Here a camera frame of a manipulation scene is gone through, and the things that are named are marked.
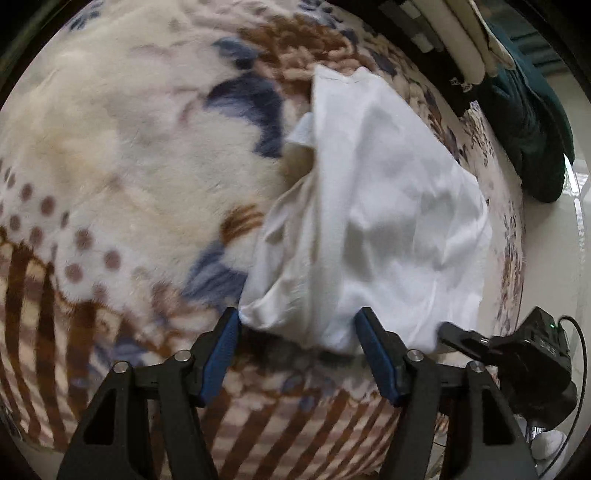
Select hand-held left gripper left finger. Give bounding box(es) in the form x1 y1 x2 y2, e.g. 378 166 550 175
58 307 241 480

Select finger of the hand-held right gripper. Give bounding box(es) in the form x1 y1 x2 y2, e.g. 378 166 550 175
436 321 498 366

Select white t-shirt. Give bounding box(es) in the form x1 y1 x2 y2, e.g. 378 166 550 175
239 65 494 356

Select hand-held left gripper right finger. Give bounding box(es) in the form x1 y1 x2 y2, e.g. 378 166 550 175
354 306 539 480

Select floral plush blanket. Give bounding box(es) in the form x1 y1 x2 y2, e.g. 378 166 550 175
0 0 527 478

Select black folded clothes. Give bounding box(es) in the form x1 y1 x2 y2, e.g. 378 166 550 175
379 0 476 116

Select black cable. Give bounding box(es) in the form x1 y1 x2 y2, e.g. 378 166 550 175
538 316 588 478

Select beige folded garment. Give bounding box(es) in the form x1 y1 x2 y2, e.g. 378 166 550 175
416 0 485 84

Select teal comforter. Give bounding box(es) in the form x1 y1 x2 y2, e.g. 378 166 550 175
478 21 575 204

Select cream folded shirt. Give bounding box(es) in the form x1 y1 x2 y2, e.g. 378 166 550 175
462 0 515 77

